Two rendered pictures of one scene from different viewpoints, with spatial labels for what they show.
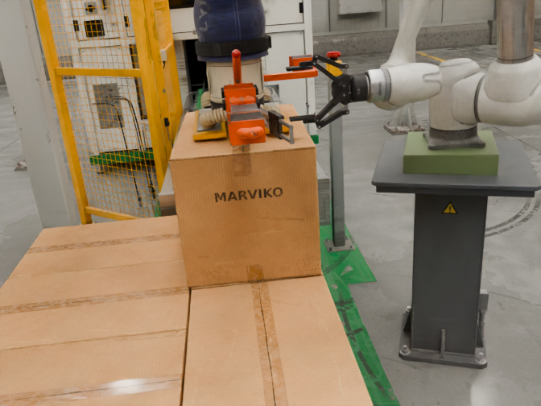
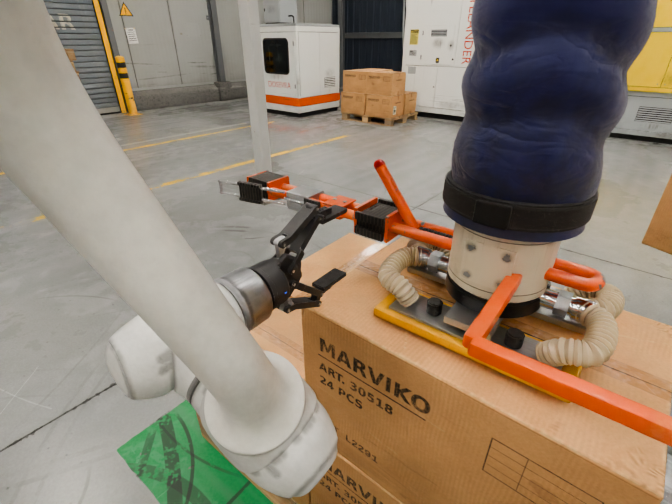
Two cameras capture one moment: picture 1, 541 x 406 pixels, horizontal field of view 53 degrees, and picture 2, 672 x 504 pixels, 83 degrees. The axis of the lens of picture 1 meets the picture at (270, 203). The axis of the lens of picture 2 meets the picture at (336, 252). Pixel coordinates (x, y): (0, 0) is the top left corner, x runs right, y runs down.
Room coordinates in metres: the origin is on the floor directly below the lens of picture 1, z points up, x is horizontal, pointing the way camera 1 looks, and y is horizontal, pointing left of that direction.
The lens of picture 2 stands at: (1.91, -0.56, 1.42)
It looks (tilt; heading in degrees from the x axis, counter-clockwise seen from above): 29 degrees down; 132
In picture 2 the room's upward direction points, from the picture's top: straight up
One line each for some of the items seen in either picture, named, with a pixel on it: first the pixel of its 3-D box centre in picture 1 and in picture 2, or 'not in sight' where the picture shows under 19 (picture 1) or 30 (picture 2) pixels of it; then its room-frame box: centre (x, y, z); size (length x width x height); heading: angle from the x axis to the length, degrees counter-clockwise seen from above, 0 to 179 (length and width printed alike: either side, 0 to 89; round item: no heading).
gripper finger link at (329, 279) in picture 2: (302, 118); (329, 279); (1.48, -0.11, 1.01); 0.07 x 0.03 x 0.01; 94
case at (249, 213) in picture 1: (245, 184); (463, 385); (1.72, 0.08, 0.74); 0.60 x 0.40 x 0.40; 2
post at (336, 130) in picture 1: (336, 159); not in sight; (2.70, -0.36, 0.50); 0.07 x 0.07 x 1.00; 4
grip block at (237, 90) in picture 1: (240, 97); (380, 218); (1.48, 0.06, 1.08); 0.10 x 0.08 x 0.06; 94
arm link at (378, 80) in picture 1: (374, 85); (241, 300); (1.50, -0.31, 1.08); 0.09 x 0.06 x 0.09; 4
